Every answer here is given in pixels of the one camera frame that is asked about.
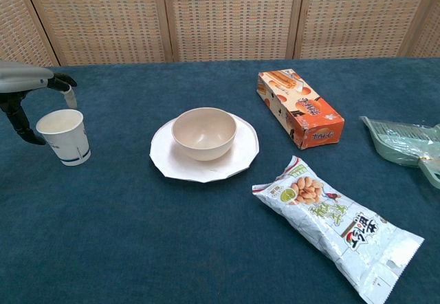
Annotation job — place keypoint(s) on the orange biscuit box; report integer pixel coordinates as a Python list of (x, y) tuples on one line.
[(302, 111)]

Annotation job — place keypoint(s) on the white paper cup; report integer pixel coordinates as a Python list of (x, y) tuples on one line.
[(67, 139)]

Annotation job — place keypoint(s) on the grey black left robot hand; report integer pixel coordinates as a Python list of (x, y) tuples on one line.
[(20, 84)]

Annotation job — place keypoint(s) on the teal tablecloth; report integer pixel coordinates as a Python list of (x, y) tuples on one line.
[(137, 231)]

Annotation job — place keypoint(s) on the green dustpan in plastic wrap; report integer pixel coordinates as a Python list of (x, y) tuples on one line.
[(402, 142)]

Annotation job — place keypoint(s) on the beige bowl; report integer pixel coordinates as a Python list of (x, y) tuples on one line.
[(204, 135)]

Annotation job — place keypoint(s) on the white paper plate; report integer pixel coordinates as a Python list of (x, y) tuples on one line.
[(168, 161)]

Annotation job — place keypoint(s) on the woven folding screen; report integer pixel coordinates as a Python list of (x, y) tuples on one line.
[(233, 15)]

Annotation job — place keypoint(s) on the white peanut snack bag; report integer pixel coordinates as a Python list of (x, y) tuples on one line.
[(330, 221)]

